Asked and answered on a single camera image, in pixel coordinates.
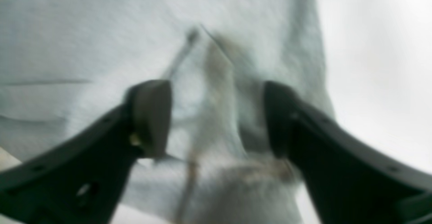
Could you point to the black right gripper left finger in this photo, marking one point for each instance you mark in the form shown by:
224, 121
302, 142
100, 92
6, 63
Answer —
82, 180

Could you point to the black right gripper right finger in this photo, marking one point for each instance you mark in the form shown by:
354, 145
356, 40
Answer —
349, 182

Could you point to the grey T-shirt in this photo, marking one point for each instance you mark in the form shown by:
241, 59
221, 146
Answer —
64, 63

